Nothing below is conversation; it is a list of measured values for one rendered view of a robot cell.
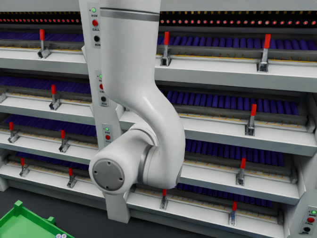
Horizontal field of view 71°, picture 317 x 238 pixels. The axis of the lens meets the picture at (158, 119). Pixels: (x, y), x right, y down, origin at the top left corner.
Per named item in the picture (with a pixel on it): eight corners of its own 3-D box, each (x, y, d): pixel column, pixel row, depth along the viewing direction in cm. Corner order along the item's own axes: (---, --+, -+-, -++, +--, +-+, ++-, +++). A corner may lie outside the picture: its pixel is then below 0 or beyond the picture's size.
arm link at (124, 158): (160, 134, 48) (120, 126, 50) (137, 160, 36) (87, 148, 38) (155, 169, 50) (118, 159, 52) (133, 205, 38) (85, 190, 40)
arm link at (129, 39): (208, 19, 35) (183, 174, 48) (116, 11, 39) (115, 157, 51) (202, 17, 27) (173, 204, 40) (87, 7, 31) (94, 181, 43)
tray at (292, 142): (312, 157, 65) (327, 135, 58) (121, 129, 80) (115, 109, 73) (301, 110, 78) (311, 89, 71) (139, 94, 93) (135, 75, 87)
